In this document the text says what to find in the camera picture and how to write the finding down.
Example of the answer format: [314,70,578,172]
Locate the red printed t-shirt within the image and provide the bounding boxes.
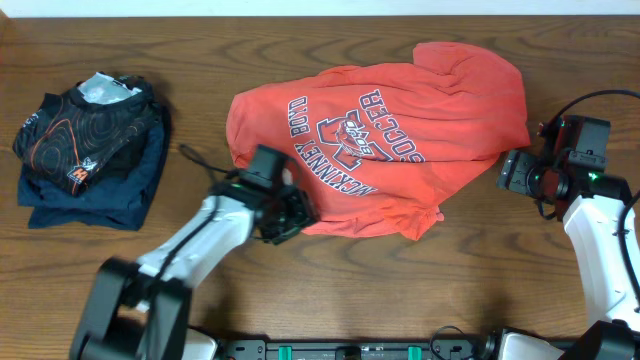
[226,42,530,240]

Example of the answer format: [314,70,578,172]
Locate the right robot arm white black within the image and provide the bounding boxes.
[494,115,639,359]

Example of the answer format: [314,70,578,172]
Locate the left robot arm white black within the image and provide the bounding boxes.
[69,145,317,360]

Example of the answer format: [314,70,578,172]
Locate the navy blue folded shirt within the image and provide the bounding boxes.
[17,107,171,231]

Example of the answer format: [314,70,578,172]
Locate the black orange patterned folded shirt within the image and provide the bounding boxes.
[13,73,161,196]

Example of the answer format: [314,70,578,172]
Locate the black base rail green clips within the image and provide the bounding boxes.
[213,326,498,360]

